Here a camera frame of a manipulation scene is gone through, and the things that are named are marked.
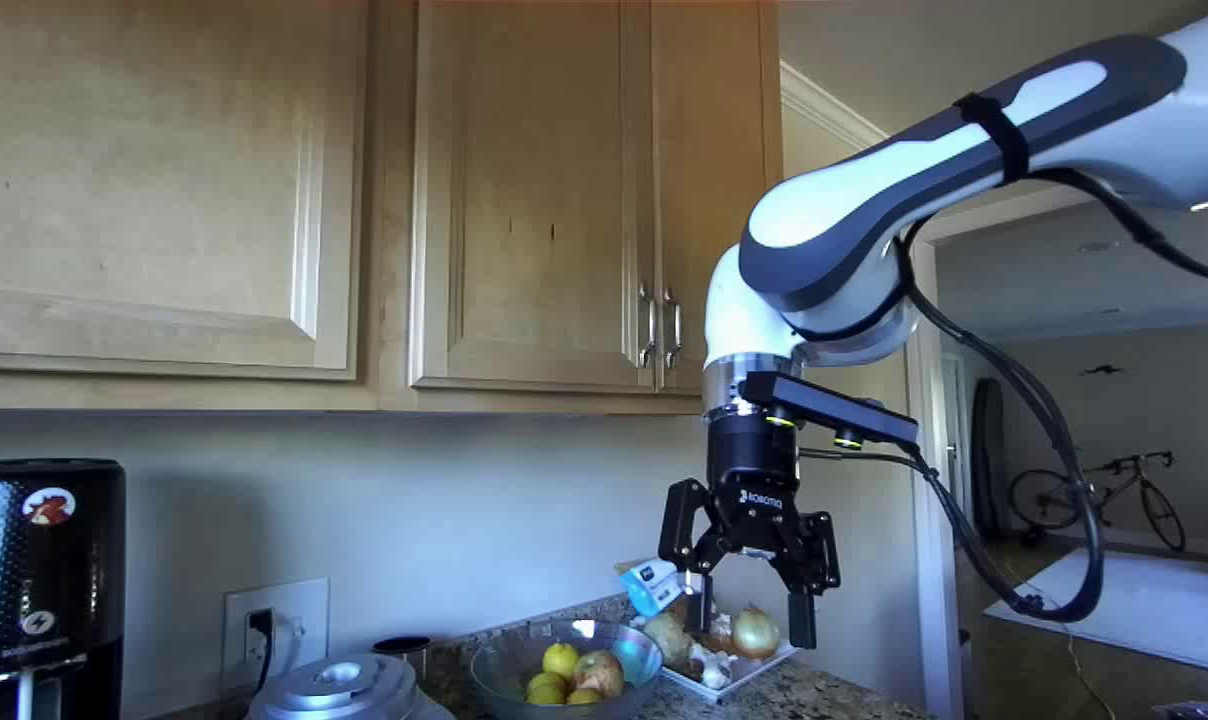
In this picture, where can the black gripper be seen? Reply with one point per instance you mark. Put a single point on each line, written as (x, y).
(751, 460)

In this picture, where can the wide wooden cabinet door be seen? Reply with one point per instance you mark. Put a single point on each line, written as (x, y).
(539, 201)

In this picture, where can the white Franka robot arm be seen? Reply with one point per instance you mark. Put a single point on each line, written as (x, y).
(898, 174)

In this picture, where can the pale yellow onion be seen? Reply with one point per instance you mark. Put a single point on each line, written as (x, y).
(669, 639)
(758, 628)

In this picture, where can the brown onion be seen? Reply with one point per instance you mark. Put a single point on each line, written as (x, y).
(717, 628)

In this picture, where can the blue white food package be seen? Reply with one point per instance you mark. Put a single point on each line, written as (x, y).
(648, 586)

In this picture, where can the white food tray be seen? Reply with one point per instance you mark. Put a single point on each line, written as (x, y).
(727, 682)

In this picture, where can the clear glass fruit bowl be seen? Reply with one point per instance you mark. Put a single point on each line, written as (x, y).
(632, 655)

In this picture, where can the reddish yellow apple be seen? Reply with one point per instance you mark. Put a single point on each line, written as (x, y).
(603, 674)

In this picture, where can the white doorway trim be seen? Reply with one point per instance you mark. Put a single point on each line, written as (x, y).
(932, 625)

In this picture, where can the yellow lemon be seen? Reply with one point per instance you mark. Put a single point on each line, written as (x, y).
(544, 690)
(560, 656)
(585, 699)

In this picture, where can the tall black bag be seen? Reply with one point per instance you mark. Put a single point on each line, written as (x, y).
(988, 452)

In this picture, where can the black bicycle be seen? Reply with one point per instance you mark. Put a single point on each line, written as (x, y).
(1089, 482)

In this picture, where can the dark ceiling fan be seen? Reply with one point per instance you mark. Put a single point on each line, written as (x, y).
(1107, 368)

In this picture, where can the white floor mat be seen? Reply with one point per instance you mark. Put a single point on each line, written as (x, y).
(1150, 600)

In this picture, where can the silver kettle lid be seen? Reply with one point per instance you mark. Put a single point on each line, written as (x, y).
(337, 687)

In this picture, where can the black coffee machine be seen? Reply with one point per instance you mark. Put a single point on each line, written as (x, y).
(76, 586)

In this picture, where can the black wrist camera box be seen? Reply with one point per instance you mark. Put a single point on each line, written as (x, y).
(831, 410)

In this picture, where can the white wall outlet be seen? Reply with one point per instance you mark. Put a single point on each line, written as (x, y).
(304, 614)

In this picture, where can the wooden cabinet frame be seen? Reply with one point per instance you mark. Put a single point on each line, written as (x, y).
(391, 201)

